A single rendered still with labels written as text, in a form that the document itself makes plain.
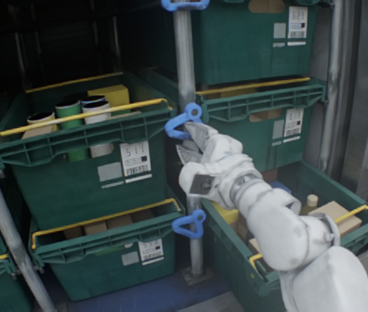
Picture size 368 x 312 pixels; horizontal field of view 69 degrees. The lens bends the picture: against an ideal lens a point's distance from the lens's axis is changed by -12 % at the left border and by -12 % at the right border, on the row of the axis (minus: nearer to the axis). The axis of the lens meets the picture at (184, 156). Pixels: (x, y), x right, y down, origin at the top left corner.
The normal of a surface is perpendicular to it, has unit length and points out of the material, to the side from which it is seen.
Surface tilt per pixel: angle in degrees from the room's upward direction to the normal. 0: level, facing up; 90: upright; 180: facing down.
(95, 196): 91
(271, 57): 96
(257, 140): 91
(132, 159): 94
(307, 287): 64
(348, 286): 34
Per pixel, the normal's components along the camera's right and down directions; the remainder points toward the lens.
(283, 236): -0.86, -0.18
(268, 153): 0.36, 0.43
